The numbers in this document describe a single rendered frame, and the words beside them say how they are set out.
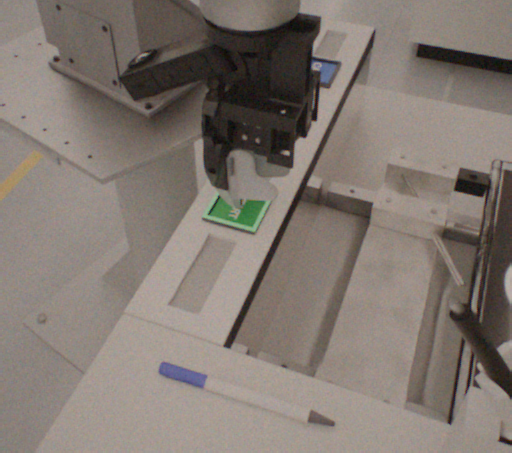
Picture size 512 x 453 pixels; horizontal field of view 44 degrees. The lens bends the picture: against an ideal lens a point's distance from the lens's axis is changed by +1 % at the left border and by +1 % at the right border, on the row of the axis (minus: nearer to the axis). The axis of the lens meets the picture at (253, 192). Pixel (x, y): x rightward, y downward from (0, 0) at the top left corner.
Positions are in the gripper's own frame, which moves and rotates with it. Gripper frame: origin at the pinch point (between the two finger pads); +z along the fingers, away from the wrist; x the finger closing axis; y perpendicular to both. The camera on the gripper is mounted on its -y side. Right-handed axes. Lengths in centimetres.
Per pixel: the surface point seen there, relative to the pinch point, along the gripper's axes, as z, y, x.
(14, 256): 98, -89, 44
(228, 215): 1.5, 0.3, -1.5
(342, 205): 14.9, 8.2, 17.0
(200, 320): 1.9, 2.7, -13.4
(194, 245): 1.9, -1.4, -5.9
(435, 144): 16.0, 17.4, 35.0
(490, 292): 7.9, 26.3, 3.7
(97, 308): 97, -56, 36
